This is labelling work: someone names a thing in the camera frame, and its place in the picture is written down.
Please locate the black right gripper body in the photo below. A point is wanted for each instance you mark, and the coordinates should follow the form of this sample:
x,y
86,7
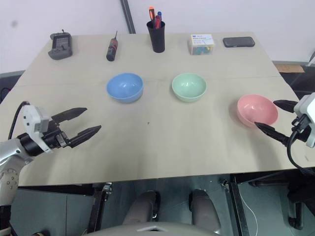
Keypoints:
x,y
299,136

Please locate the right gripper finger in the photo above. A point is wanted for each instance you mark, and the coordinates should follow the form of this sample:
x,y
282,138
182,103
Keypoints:
x,y
286,105
270,132

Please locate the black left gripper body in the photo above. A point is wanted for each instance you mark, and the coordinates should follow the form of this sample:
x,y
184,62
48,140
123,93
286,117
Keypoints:
x,y
53,137

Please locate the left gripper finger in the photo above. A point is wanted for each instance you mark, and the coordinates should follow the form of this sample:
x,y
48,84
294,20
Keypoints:
x,y
86,134
71,112

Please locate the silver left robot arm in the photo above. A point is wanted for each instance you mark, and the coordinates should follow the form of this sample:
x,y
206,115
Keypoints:
x,y
11,150

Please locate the pink red bowl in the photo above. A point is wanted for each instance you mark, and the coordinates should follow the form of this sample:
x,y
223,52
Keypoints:
x,y
256,109

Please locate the brown cardboard piece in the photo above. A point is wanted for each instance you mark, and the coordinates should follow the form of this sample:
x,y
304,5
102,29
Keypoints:
x,y
289,68

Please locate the blue bowl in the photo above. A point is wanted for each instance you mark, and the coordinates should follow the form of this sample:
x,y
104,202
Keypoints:
x,y
125,88

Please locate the black wheeled stand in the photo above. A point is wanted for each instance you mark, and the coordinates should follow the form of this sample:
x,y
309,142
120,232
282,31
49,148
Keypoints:
x,y
299,199

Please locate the black table leg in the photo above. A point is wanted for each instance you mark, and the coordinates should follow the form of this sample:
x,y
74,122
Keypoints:
x,y
236,206
98,206

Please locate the black red-labelled precision tool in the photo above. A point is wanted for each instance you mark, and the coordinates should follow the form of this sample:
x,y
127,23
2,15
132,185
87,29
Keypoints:
x,y
112,49

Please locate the black smartphone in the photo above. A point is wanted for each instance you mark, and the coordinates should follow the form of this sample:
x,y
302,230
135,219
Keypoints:
x,y
238,42

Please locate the dark grey rounded leg shape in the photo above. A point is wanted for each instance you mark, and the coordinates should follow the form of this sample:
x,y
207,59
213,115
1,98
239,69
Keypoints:
x,y
204,209
144,206

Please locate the green bowl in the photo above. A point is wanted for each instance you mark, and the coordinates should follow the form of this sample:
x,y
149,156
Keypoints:
x,y
189,87

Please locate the clear box of coloured pins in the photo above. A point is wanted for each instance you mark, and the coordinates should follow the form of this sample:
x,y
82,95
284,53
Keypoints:
x,y
201,45

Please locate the black pen cup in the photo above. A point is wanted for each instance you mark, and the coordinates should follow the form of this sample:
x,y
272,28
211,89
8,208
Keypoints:
x,y
157,39

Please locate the grey curved robot torso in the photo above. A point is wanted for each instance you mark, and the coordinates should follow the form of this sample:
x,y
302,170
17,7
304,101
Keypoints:
x,y
152,229

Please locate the red pen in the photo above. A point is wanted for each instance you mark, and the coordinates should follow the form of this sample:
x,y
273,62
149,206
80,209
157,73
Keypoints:
x,y
157,22

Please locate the blue pen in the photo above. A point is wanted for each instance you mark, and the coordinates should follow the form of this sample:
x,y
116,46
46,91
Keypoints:
x,y
159,14

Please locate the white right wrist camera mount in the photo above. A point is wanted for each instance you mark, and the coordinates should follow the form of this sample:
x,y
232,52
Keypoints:
x,y
307,105

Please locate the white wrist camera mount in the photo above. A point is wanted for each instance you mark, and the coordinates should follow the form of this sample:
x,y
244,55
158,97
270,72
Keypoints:
x,y
307,105
32,116

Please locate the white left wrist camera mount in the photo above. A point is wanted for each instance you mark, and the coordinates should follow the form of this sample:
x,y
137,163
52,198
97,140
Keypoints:
x,y
32,116

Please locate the grey wall post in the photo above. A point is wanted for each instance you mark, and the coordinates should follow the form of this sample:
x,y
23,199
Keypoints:
x,y
129,17

